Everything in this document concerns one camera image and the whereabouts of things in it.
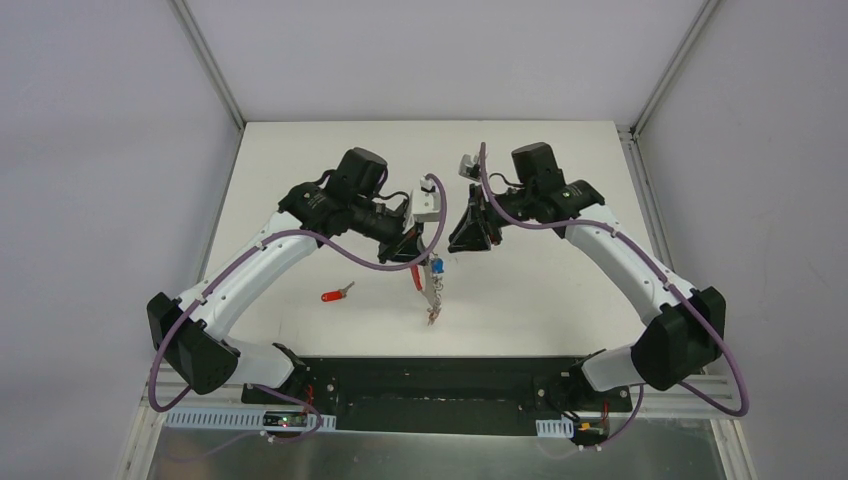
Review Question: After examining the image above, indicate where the blue key tag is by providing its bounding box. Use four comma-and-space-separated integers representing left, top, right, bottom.
430, 258, 444, 275

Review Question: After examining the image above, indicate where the key organizer with red handle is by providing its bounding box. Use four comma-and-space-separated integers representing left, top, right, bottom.
410, 254, 444, 326

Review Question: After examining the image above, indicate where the key with red tag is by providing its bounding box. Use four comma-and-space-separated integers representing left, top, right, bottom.
321, 282, 355, 303

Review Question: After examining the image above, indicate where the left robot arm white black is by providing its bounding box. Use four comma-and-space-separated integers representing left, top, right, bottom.
146, 147, 445, 405

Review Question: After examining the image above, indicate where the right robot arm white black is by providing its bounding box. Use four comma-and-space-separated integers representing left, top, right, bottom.
448, 142, 726, 410

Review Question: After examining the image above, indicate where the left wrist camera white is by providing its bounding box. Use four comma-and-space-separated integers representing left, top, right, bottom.
406, 177, 442, 224

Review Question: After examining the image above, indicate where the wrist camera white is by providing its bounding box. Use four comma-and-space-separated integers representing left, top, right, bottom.
406, 177, 442, 224
458, 154, 481, 182

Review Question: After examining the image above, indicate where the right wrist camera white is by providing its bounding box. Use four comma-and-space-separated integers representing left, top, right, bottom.
458, 154, 481, 182

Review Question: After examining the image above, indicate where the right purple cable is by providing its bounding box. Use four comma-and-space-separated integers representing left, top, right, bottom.
478, 141, 751, 454

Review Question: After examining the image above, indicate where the purple cable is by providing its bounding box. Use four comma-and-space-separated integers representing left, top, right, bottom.
478, 141, 751, 454
146, 173, 449, 446

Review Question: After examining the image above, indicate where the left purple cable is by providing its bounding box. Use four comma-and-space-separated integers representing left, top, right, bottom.
146, 173, 449, 446

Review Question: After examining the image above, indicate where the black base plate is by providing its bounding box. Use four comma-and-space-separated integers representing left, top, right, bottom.
282, 356, 632, 436

